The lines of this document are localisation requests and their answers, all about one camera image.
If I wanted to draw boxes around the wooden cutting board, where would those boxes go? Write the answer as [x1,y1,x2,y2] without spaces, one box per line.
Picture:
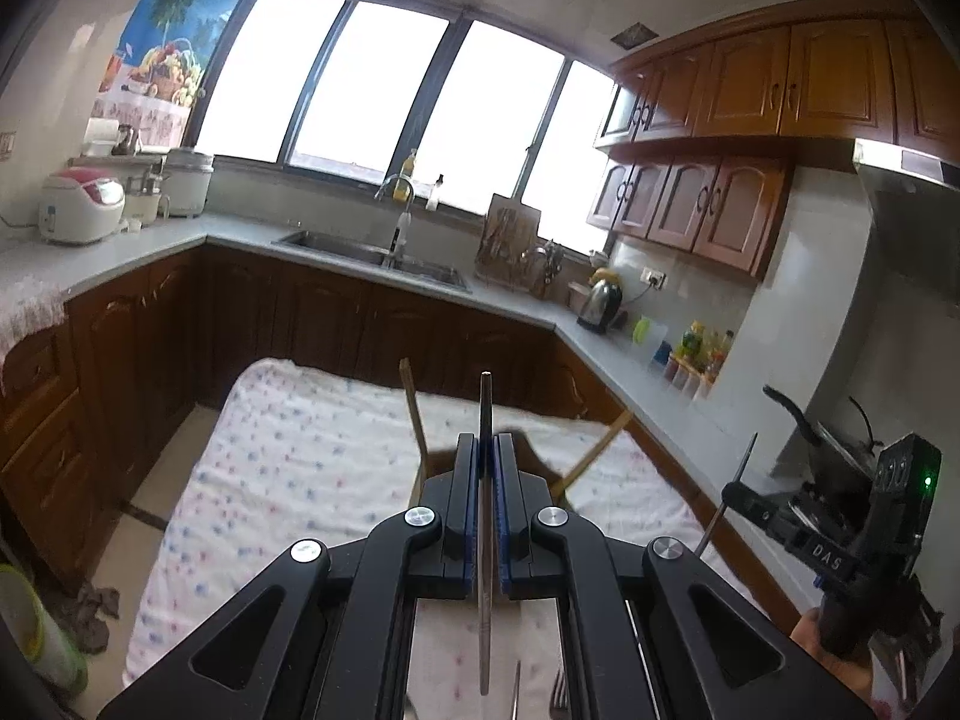
[475,193,543,287]

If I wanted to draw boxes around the steel electric kettle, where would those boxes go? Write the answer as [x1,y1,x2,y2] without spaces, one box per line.
[577,275,625,335]

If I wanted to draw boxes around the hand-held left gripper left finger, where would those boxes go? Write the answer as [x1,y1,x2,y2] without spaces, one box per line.
[97,431,481,720]

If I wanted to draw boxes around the white floral tablecloth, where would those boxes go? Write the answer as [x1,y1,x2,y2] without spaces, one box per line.
[122,358,752,720]

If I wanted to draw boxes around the steel range hood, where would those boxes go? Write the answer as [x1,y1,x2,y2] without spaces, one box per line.
[850,138,960,265]

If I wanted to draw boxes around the steel kitchen sink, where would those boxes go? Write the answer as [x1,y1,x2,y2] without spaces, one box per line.
[273,228,474,294]

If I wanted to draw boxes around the white lace cloth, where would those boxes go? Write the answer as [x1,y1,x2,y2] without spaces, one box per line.
[0,261,73,370]

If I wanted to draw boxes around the wooden upper cabinets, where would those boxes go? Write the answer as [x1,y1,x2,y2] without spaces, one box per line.
[584,0,960,284]

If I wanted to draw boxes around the kitchen window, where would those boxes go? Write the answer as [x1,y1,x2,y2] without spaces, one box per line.
[190,0,625,257]

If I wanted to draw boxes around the scissors holder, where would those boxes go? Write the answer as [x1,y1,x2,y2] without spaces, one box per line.
[524,239,565,300]

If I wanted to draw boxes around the tropical fruit window blind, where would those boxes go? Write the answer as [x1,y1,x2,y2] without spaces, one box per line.
[96,0,249,149]

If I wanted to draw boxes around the grey floor rag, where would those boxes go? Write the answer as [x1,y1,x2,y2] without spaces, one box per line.
[55,580,122,655]

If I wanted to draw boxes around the white juicer appliance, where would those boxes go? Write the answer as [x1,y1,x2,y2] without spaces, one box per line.
[123,164,170,230]

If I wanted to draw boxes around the person's right hand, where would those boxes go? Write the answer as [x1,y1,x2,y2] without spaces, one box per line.
[789,604,880,700]

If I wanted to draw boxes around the grey kitchen countertop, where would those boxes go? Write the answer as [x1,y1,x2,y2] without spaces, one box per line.
[0,208,785,497]

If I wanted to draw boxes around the row of spice jars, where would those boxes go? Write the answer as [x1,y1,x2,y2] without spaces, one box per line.
[663,356,714,401]

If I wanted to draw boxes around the wooden utensil holder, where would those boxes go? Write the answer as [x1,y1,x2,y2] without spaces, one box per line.
[415,431,575,512]

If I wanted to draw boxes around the wooden base cabinets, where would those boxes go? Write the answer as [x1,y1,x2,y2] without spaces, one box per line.
[0,243,800,620]

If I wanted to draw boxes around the white pink rice cooker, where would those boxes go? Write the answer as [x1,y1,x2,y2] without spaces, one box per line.
[37,166,127,245]

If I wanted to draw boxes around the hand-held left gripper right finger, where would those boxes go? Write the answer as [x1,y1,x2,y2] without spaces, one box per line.
[491,431,876,720]

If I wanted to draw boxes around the green white plastic bucket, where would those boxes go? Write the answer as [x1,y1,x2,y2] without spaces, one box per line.
[0,561,90,700]

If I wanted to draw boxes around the silver metal fork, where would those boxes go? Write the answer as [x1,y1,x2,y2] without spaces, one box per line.
[547,666,573,720]

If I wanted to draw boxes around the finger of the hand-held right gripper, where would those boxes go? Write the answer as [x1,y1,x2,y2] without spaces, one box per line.
[721,481,812,546]

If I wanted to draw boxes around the ceiling vent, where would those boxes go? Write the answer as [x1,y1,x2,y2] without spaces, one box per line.
[610,20,662,50]

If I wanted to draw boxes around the steel kitchen faucet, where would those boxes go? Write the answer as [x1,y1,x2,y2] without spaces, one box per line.
[374,172,418,272]

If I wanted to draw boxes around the wooden chopstick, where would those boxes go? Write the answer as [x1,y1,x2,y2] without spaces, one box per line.
[398,358,430,497]
[558,412,634,497]

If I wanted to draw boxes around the white electric cooker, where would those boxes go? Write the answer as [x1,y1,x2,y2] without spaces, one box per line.
[160,147,217,221]

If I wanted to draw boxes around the black wok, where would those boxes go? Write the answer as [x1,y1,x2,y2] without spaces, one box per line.
[763,384,902,497]

